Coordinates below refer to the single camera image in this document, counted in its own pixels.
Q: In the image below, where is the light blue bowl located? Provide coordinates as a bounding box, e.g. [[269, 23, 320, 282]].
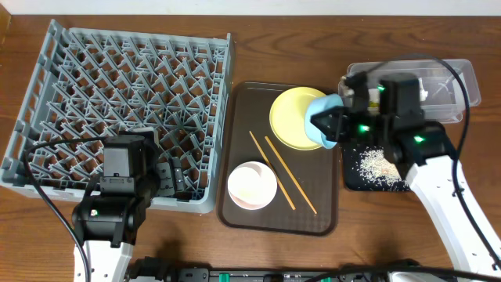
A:
[[304, 94, 344, 149]]

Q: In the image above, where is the white cup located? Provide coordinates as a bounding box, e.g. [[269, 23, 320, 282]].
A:
[[227, 161, 278, 211]]

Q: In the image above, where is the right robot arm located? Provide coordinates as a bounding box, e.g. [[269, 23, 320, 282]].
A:
[[308, 71, 500, 281]]

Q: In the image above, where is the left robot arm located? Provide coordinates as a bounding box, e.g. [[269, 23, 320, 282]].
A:
[[72, 127, 184, 281]]

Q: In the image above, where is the black waste bin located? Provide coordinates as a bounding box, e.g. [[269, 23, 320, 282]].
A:
[[341, 144, 410, 192]]

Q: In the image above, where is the grey dishwasher rack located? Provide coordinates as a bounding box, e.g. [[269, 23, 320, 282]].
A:
[[1, 21, 234, 214]]

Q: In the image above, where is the spilled rice pile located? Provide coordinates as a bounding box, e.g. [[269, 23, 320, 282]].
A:
[[357, 148, 408, 191]]

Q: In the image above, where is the yellow plate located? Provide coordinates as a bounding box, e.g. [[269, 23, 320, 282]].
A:
[[269, 87, 325, 150]]

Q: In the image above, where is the right wooden chopstick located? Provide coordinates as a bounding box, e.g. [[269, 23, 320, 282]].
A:
[[265, 136, 318, 215]]

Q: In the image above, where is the brown plastic tray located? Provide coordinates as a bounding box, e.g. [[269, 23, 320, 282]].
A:
[[217, 82, 341, 237]]

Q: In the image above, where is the clear plastic bin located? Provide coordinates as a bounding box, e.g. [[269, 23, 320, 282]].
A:
[[338, 59, 481, 124]]

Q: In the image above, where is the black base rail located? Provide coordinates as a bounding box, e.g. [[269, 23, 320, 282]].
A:
[[128, 256, 501, 282]]

